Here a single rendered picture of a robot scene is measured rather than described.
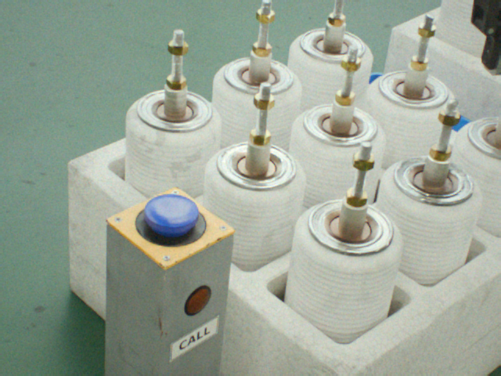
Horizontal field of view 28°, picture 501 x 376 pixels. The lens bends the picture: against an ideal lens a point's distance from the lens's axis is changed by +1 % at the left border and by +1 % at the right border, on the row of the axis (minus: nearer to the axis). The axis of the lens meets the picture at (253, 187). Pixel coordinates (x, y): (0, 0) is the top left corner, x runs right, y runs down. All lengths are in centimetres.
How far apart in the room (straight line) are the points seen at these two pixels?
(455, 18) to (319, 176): 43
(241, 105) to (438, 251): 26
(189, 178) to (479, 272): 30
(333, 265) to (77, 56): 85
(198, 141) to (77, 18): 77
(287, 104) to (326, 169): 10
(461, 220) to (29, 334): 48
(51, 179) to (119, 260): 57
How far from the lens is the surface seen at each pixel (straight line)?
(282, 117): 105
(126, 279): 77
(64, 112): 146
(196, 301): 76
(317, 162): 98
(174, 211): 74
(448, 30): 136
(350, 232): 86
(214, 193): 92
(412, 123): 106
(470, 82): 133
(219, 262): 76
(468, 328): 100
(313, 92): 113
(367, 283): 86
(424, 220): 92
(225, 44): 166
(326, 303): 87
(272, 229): 92
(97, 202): 103
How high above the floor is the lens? 79
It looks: 36 degrees down
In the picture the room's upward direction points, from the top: 7 degrees clockwise
